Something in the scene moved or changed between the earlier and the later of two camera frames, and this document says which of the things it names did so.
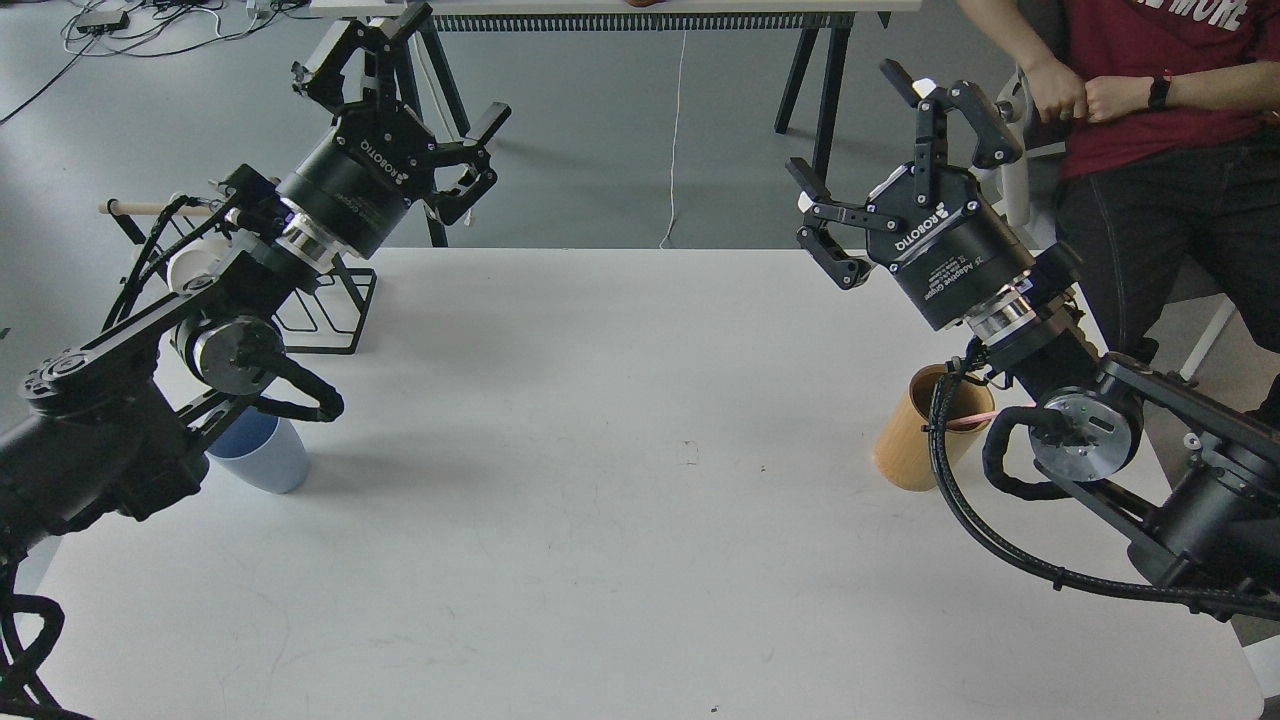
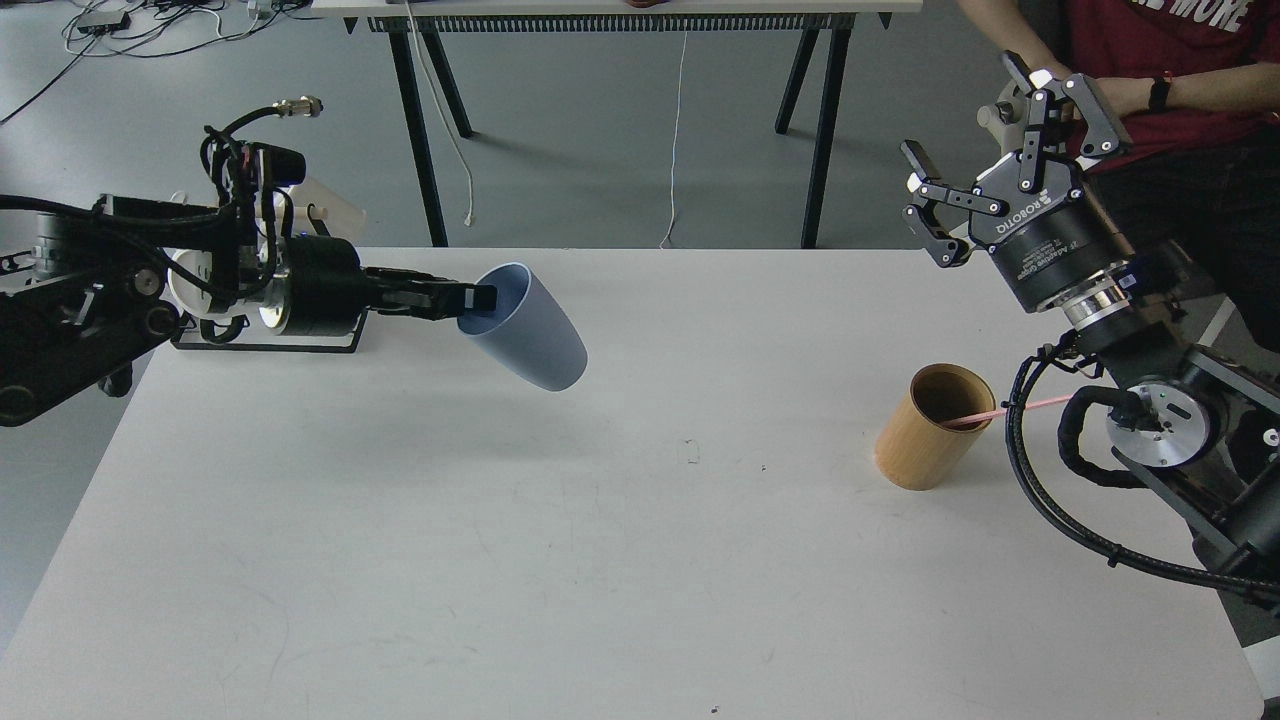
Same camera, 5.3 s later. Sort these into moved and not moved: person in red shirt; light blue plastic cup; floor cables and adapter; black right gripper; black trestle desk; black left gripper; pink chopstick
Moved: black right gripper; black left gripper; light blue plastic cup
Not moved: black trestle desk; person in red shirt; pink chopstick; floor cables and adapter
